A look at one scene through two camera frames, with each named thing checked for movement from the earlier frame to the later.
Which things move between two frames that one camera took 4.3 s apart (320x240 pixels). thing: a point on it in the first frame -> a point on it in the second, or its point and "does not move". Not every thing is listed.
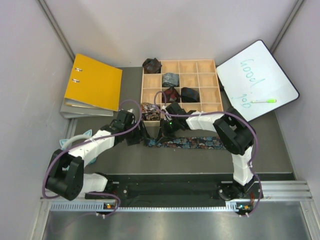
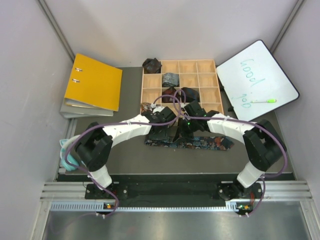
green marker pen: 268,101 does not move
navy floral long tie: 200,142 does not move
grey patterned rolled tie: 170,79 does not move
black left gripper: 140,135 -> 163,136
